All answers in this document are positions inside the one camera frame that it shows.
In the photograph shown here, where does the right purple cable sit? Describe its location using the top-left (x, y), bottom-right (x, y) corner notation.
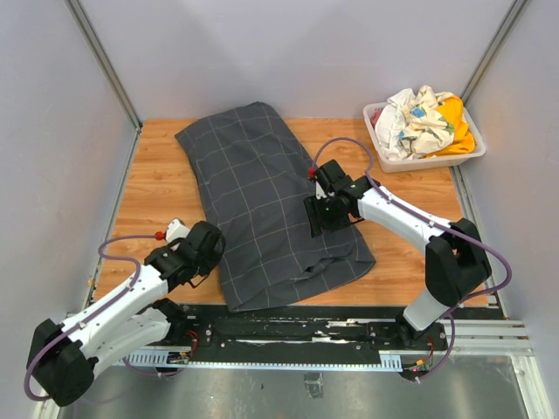
top-left (312, 136), bottom-right (513, 377)

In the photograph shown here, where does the purple cable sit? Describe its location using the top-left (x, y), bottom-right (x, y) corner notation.
top-left (312, 136), bottom-right (513, 377)
top-left (24, 233), bottom-right (167, 402)

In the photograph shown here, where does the yellow cloth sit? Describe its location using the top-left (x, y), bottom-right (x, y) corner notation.
top-left (427, 95), bottom-right (476, 158)

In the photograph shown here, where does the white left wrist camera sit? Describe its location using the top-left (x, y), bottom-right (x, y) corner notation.
top-left (165, 218), bottom-right (190, 251)

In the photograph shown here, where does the crumpled patterned white cloth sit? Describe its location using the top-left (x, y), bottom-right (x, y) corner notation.
top-left (375, 86), bottom-right (454, 161)

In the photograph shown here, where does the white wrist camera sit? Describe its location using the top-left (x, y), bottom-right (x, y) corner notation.
top-left (165, 218), bottom-right (190, 251)
top-left (314, 182), bottom-right (328, 200)

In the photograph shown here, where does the white slotted cable duct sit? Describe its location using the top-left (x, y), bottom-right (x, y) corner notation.
top-left (122, 351), bottom-right (403, 372)

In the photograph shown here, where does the dark grey checked pillowcase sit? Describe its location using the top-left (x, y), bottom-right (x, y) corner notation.
top-left (176, 102), bottom-right (376, 312)

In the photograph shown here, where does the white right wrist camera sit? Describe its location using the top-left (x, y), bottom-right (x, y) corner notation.
top-left (314, 182), bottom-right (328, 200)

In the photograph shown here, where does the white plastic basket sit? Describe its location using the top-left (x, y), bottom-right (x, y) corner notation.
top-left (362, 100), bottom-right (487, 174)

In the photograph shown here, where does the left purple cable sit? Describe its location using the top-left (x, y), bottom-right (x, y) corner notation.
top-left (24, 233), bottom-right (167, 402)

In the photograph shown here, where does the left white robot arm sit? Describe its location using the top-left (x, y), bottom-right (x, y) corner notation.
top-left (24, 218), bottom-right (226, 407)

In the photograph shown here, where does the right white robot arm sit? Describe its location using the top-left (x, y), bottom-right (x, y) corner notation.
top-left (304, 160), bottom-right (492, 349)

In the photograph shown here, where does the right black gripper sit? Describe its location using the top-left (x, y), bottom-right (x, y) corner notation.
top-left (304, 193), bottom-right (350, 238)

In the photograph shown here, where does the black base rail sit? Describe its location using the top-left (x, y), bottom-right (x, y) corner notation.
top-left (153, 305), bottom-right (449, 366)

